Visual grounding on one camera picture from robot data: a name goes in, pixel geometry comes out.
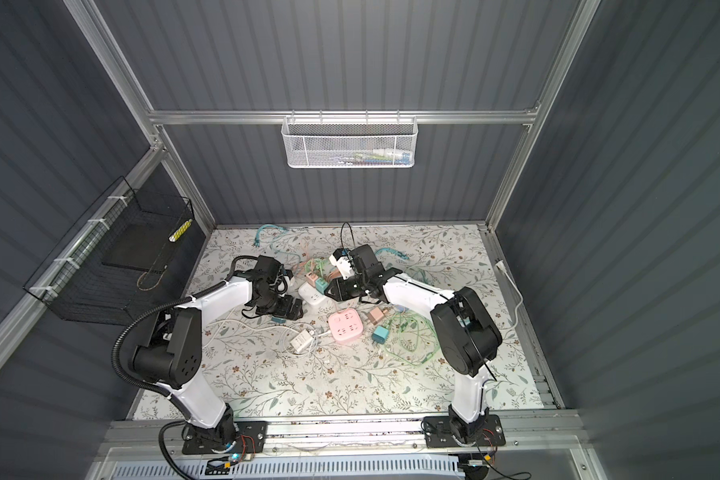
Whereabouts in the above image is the pink power strip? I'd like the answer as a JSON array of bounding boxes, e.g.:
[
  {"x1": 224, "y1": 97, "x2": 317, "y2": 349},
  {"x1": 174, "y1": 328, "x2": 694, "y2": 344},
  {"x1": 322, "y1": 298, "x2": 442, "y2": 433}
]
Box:
[{"x1": 328, "y1": 308, "x2": 364, "y2": 345}]

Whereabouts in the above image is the teal USB charger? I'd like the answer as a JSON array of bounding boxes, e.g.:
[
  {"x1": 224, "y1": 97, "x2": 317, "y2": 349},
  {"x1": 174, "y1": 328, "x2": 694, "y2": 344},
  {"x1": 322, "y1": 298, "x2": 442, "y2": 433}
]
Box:
[{"x1": 371, "y1": 325, "x2": 390, "y2": 345}]

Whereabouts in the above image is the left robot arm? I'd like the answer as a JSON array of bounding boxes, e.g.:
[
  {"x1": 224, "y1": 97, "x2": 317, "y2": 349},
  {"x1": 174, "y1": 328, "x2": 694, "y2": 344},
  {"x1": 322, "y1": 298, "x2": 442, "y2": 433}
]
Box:
[{"x1": 126, "y1": 255, "x2": 303, "y2": 430}]

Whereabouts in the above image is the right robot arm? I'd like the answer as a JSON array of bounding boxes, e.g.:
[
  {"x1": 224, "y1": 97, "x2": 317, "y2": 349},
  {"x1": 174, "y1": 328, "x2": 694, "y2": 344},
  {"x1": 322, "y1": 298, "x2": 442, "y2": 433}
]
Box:
[{"x1": 324, "y1": 245, "x2": 503, "y2": 427}]

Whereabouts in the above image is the white power adapter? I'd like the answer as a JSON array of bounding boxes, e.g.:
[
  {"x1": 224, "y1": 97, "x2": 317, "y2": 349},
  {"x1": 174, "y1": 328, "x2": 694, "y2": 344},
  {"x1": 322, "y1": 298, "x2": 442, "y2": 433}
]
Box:
[{"x1": 290, "y1": 330, "x2": 315, "y2": 355}]

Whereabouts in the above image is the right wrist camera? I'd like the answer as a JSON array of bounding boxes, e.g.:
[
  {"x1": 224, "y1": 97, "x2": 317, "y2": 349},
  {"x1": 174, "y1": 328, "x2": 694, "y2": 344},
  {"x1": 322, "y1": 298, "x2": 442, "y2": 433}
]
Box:
[{"x1": 329, "y1": 248, "x2": 355, "y2": 280}]

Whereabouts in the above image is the teal multi-head cable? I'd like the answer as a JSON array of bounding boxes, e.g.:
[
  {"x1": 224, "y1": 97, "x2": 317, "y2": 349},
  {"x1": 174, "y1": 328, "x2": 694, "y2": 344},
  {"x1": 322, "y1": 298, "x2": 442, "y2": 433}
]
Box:
[{"x1": 253, "y1": 224, "x2": 289, "y2": 248}]

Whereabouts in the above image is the green multi-head cable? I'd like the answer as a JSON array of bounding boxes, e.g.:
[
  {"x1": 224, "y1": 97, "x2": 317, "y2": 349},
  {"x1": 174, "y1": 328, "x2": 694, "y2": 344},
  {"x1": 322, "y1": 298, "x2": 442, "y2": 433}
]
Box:
[{"x1": 386, "y1": 308, "x2": 442, "y2": 367}]

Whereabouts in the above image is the black wire basket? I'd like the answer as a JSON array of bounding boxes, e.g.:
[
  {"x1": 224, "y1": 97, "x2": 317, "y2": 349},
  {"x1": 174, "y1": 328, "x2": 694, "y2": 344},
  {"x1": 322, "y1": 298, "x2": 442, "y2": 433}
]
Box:
[{"x1": 24, "y1": 183, "x2": 204, "y2": 326}]

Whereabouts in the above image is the white wire basket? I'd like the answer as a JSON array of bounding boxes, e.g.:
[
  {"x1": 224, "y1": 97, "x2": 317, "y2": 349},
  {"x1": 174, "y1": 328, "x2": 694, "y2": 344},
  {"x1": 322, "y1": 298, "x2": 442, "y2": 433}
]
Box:
[{"x1": 281, "y1": 118, "x2": 419, "y2": 169}]

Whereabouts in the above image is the black corrugated cable conduit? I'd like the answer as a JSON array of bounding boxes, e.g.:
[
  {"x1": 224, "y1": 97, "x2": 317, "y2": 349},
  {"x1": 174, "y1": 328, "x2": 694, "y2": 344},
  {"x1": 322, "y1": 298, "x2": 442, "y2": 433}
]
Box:
[{"x1": 110, "y1": 254, "x2": 259, "y2": 397}]

